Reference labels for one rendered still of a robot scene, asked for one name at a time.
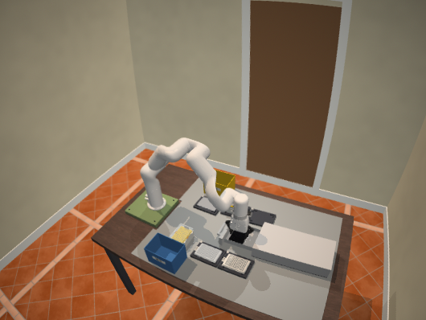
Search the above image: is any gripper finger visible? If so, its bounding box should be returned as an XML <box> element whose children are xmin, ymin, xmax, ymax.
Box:
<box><xmin>225</xmin><ymin>220</ymin><xmax>233</xmax><ymax>234</ymax></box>
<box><xmin>245</xmin><ymin>225</ymin><xmax>254</xmax><ymax>239</ymax></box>

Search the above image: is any light grey bench mat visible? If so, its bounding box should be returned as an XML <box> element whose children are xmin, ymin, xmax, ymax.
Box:
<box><xmin>131</xmin><ymin>178</ymin><xmax>342</xmax><ymax>320</ymax></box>

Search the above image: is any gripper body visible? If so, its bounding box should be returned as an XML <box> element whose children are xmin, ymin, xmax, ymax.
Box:
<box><xmin>230</xmin><ymin>215</ymin><xmax>249</xmax><ymax>233</ymax></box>

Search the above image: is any blue open-top bin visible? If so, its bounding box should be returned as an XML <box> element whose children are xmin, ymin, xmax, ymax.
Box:
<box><xmin>144</xmin><ymin>233</ymin><xmax>187</xmax><ymax>274</ymax></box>

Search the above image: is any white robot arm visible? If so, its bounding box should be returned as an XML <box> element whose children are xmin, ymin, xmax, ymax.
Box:
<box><xmin>140</xmin><ymin>138</ymin><xmax>252</xmax><ymax>220</ymax></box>

